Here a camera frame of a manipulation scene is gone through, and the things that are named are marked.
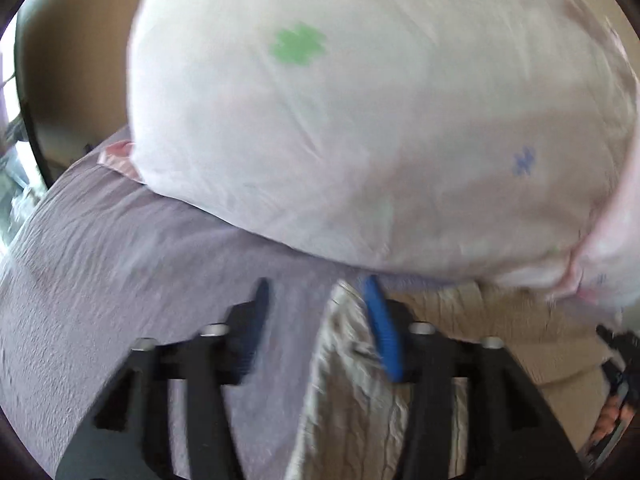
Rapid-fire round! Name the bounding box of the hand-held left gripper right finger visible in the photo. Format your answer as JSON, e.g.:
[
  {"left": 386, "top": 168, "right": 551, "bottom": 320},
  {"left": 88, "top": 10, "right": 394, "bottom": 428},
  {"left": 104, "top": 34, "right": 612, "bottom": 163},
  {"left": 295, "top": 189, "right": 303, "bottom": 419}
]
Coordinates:
[{"left": 361, "top": 275, "right": 586, "bottom": 480}]

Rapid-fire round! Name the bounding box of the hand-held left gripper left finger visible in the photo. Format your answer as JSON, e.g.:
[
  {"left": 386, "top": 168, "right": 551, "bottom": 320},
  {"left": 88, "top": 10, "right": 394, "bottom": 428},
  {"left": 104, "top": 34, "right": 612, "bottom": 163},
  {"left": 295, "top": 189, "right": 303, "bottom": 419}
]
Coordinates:
[{"left": 55, "top": 278, "right": 271, "bottom": 480}]

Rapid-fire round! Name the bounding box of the beige knit sweater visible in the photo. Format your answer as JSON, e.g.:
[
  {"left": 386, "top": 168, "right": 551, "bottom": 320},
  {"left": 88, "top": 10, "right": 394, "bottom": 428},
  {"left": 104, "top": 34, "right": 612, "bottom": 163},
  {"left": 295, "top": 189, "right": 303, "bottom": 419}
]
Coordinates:
[{"left": 287, "top": 280, "right": 621, "bottom": 480}]

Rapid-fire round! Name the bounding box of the purple bed sheet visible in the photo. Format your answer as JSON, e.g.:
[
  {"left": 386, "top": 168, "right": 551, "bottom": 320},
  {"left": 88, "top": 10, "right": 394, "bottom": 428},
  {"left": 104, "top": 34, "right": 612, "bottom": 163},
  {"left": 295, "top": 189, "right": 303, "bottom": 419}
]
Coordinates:
[{"left": 0, "top": 125, "right": 373, "bottom": 480}]

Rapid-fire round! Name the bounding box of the white clover print pillow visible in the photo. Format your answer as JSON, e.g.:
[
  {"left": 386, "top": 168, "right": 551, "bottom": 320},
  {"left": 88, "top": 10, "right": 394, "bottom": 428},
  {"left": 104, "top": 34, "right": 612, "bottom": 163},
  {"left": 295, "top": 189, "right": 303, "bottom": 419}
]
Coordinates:
[{"left": 126, "top": 0, "right": 640, "bottom": 322}]

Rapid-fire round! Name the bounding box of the pink striped cloth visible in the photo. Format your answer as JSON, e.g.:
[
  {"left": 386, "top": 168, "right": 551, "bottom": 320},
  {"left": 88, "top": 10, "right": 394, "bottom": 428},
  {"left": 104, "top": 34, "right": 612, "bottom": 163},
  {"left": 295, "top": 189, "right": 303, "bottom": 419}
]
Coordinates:
[{"left": 97, "top": 140, "right": 147, "bottom": 183}]

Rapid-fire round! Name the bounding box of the beige padded headboard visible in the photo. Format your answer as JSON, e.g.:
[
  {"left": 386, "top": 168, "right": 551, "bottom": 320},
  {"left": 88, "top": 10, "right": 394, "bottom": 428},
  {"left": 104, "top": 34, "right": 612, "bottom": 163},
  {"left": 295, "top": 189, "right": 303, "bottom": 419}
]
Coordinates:
[{"left": 15, "top": 0, "right": 168, "bottom": 187}]

